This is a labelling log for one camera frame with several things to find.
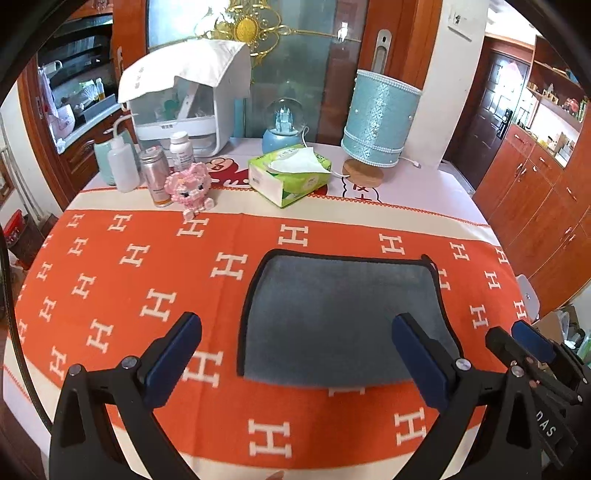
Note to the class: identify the white printed table cover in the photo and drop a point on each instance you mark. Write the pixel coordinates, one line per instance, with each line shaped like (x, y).
(397, 194)

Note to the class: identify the white wall switch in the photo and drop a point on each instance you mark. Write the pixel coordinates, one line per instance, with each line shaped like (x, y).
(458, 21)

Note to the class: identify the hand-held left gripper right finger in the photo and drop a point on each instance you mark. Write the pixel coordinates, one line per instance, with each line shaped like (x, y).
(420, 360)

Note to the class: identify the dark wooden door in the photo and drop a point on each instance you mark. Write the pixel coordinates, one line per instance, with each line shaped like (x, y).
(491, 106)

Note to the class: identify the gold ornament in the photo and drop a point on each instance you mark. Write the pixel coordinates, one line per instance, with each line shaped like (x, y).
(244, 30)

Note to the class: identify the white squeeze wash bottle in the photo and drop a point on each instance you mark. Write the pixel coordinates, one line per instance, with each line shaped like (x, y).
(121, 159)

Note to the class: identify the pale green cup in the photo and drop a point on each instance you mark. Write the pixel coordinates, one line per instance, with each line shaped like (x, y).
(104, 161)

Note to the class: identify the white folded cloth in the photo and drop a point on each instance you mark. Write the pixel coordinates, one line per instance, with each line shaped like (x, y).
(184, 67)

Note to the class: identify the green tissue box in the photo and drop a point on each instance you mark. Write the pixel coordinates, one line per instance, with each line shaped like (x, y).
(288, 173)

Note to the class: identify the white bottle steriliser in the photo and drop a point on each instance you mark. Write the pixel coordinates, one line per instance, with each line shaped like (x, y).
(184, 110)

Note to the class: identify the blue snow globe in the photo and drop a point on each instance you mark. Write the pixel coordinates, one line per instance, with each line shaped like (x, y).
(286, 124)

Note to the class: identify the white pill bottle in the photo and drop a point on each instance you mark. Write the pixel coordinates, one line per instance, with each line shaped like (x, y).
(180, 150)

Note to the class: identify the grey towel with black edge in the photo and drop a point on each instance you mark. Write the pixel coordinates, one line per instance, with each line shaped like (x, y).
(341, 318)

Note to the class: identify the blue cylindrical table lamp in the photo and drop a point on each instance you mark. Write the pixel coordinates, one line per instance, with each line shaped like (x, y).
(381, 120)

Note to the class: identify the wooden cabinet with drawers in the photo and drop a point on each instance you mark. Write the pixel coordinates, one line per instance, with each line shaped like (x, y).
(540, 203)

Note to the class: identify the pink block toy figure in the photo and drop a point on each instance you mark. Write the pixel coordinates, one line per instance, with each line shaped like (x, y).
(190, 190)

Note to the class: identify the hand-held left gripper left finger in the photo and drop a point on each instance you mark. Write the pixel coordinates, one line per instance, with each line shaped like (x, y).
(173, 355)

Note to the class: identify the orange patterned blanket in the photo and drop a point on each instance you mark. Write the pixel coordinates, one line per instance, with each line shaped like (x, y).
(138, 286)

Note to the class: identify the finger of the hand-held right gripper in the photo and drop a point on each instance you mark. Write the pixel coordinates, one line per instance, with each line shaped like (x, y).
(508, 346)
(535, 337)

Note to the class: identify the silver metal bottle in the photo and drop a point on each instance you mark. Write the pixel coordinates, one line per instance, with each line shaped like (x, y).
(154, 177)

